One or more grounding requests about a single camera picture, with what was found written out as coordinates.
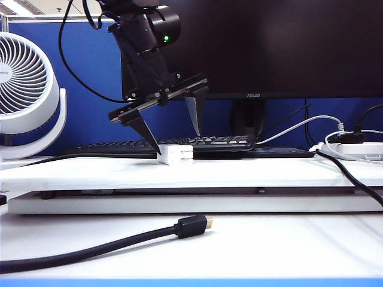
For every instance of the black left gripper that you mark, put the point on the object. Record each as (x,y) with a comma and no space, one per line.
(152,77)

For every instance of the white USB charger block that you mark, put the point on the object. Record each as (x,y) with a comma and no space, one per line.
(176,155)

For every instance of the black keyboard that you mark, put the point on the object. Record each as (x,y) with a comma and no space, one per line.
(224,142)
(269,153)

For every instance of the thick white board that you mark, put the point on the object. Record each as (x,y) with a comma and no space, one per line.
(179,176)

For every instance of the black monitor stand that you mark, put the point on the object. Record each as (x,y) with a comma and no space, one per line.
(248,119)

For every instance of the blue office partition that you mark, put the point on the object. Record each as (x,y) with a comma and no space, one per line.
(89,125)

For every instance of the thin white board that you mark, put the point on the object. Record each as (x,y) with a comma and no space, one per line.
(179,204)

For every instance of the black ASUS monitor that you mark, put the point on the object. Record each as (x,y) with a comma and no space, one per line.
(269,45)

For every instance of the white desk fan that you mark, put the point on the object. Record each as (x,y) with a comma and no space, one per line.
(30,124)

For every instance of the black rubber foot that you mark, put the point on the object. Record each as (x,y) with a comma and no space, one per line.
(48,195)

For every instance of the white power strip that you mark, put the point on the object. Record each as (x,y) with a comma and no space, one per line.
(353,149)

